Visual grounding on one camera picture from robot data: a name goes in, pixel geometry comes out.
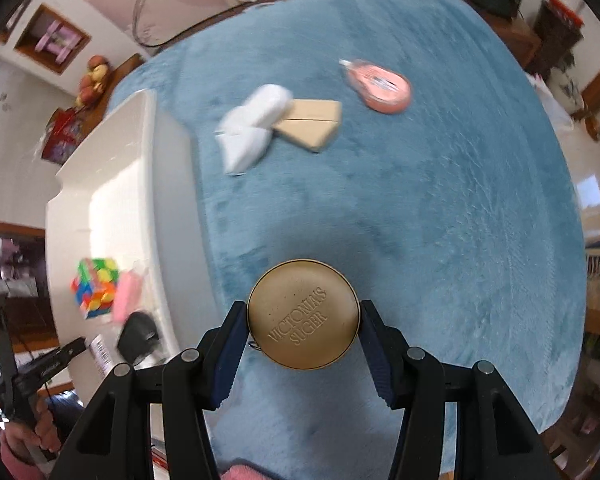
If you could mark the white tape dispenser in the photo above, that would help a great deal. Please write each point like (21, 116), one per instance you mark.
(250, 130)

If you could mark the colourful puzzle cube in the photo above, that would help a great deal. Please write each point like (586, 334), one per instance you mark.
(95, 287)

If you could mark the wooden side cabinet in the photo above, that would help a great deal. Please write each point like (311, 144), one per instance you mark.
(125, 72)

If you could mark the beige rectangular box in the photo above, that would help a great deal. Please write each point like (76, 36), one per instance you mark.
(310, 122)

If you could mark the red purple tissue box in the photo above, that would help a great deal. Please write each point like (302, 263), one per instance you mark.
(62, 140)

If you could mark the white plastic storage bin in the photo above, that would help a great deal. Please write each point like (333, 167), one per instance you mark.
(130, 185)

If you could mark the pink dumbbell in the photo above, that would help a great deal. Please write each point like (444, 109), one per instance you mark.
(69, 45)
(47, 37)

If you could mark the round gold tin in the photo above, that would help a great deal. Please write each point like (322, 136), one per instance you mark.
(302, 315)

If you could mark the person's left forearm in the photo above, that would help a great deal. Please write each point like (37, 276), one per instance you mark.
(20, 470)

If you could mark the long wooden television bench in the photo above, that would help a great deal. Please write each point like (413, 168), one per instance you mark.
(517, 40)

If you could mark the pink correction tape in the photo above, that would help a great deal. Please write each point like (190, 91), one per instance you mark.
(382, 85)

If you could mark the person's pink clothing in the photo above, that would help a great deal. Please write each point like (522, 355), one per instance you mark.
(240, 472)

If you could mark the clear labelled plastic box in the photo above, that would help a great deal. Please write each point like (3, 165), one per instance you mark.
(101, 352)

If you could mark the blue fluffy blanket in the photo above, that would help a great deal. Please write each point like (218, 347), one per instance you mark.
(430, 210)

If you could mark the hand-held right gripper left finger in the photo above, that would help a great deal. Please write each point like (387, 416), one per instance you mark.
(227, 355)

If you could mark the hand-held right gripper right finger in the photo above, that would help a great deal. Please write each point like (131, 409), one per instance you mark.
(375, 355)

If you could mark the white plastic bag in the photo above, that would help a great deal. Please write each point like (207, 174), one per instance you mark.
(550, 105)

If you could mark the person's left hand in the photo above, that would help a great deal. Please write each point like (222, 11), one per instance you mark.
(25, 440)

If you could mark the black power adapter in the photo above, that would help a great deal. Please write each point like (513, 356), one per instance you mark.
(137, 335)

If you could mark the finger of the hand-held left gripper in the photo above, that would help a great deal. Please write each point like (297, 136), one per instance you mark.
(62, 356)
(4, 345)

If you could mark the bowl of peaches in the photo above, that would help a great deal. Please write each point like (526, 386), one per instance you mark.
(92, 82)

